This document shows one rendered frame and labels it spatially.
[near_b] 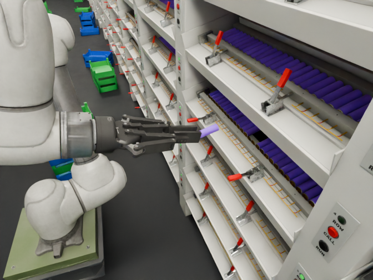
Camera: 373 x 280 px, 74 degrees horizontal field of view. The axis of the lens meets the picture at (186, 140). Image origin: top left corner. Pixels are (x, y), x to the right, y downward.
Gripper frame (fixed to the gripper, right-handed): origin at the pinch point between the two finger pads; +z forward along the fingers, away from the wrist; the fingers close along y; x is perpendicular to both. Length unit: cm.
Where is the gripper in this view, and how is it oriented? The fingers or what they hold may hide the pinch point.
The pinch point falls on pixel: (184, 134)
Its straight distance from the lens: 58.1
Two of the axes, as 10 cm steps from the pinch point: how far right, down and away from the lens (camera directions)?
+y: -3.7, -5.9, 7.2
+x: -2.5, 8.1, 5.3
